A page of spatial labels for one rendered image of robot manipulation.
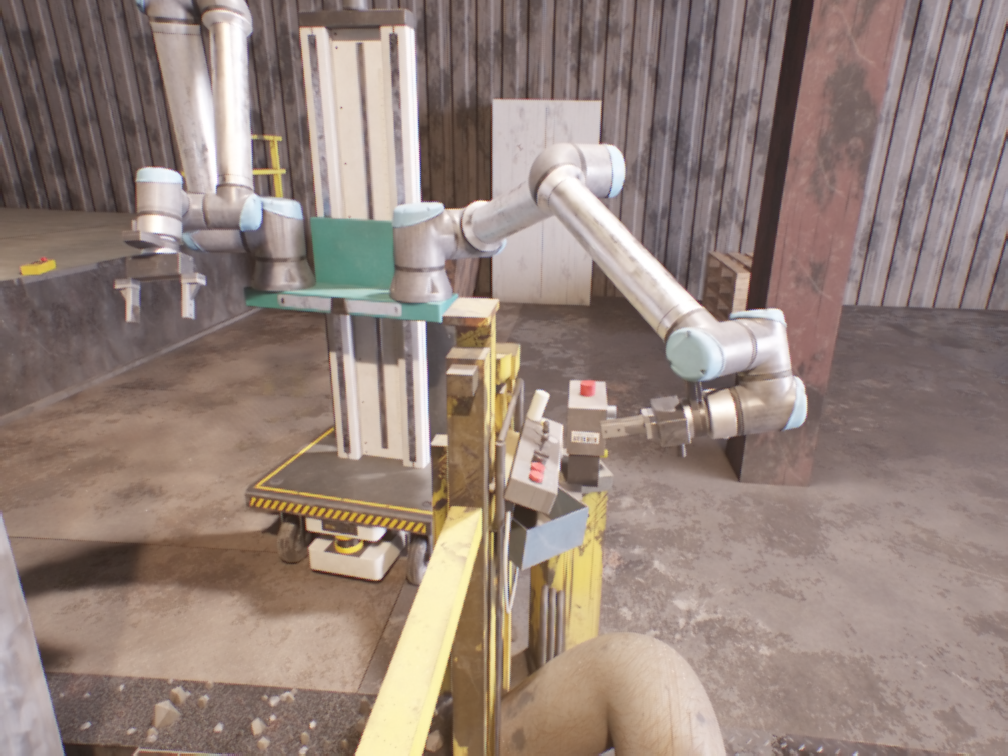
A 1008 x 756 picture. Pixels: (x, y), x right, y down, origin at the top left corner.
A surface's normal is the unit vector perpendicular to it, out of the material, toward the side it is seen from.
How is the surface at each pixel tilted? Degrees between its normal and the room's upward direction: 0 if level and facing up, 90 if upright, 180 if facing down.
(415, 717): 0
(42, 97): 90
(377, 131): 90
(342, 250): 90
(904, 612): 0
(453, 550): 0
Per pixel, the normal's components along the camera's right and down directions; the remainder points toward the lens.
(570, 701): -0.51, -0.30
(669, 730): -0.15, -0.61
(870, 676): 0.02, -0.95
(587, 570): 0.27, 0.32
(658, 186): -0.09, 0.32
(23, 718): 0.95, 0.12
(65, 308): 1.00, 0.05
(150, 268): -0.11, -0.09
